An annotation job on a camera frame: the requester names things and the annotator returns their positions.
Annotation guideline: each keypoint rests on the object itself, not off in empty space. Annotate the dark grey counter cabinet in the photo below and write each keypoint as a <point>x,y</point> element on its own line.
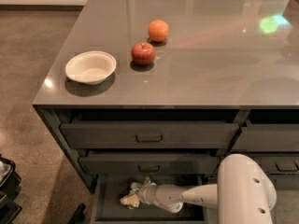
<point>227,61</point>

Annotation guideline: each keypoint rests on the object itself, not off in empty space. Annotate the middle left drawer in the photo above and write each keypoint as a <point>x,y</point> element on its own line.
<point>148,163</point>

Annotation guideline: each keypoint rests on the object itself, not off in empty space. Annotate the orange fruit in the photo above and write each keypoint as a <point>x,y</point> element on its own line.
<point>158,30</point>

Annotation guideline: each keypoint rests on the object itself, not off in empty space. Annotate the black object on floor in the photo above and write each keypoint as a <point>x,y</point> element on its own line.
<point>78,215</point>

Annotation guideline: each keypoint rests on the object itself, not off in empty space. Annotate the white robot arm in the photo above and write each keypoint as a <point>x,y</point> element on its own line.
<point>243,193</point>

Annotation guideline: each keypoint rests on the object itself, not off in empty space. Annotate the red apple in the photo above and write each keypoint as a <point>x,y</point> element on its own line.
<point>143,54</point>

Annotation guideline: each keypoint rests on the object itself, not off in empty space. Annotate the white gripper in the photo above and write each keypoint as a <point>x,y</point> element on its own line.
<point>147,191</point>

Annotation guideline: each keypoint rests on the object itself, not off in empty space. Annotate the top right drawer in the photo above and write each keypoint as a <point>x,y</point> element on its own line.
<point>267,137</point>

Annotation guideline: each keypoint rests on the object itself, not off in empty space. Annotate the middle right drawer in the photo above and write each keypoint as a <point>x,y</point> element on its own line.
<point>278,165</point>

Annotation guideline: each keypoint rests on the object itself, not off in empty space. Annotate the top left drawer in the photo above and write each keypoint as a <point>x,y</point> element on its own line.
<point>149,134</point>

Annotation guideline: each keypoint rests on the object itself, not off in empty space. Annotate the white bowl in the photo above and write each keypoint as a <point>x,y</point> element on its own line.
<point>91,68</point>

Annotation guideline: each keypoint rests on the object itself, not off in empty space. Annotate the open bottom left drawer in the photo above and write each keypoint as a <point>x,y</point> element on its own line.
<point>107,208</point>

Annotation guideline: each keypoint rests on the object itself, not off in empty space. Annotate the black tray rack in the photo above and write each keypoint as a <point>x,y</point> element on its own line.
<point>9,190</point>

